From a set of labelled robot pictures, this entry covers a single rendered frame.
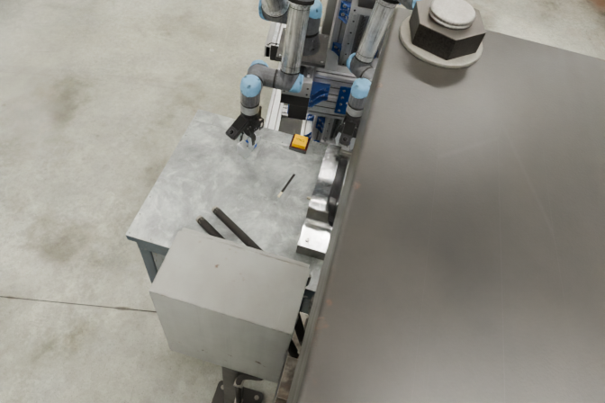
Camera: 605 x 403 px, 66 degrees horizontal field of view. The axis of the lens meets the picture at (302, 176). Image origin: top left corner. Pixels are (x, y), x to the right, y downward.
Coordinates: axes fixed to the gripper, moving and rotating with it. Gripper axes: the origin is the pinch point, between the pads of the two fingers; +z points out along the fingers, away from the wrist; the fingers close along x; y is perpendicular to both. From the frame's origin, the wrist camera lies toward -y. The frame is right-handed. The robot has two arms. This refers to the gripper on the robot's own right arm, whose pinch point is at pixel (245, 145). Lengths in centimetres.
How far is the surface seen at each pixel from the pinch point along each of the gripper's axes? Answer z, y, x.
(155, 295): -61, -79, -50
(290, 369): 6, -55, -73
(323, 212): -7.8, -7.8, -47.8
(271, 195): 4.7, -8.8, -23.6
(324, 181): -3.7, 6.8, -37.6
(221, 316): -61, -73, -63
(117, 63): 85, 43, 169
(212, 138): 4.7, -4.3, 15.8
